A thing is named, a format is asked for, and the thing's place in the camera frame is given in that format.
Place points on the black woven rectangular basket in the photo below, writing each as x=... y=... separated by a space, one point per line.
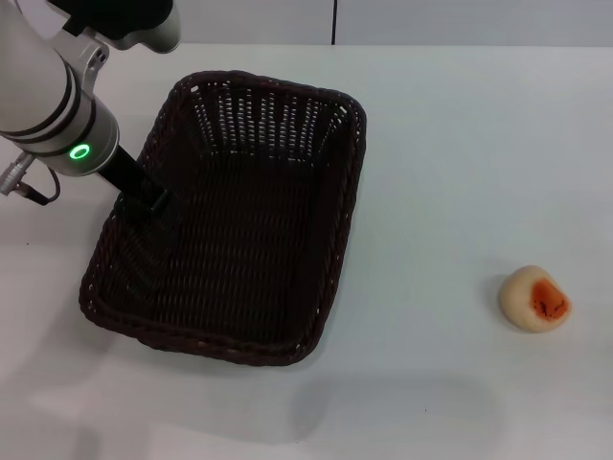
x=249 y=249

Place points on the silver black wrist camera housing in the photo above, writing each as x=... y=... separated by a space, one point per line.
x=143 y=29

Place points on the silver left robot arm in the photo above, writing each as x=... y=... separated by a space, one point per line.
x=43 y=96

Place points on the cream bun with orange top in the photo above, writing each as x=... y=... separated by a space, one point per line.
x=522 y=302

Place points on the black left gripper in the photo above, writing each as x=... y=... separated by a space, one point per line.
x=128 y=175

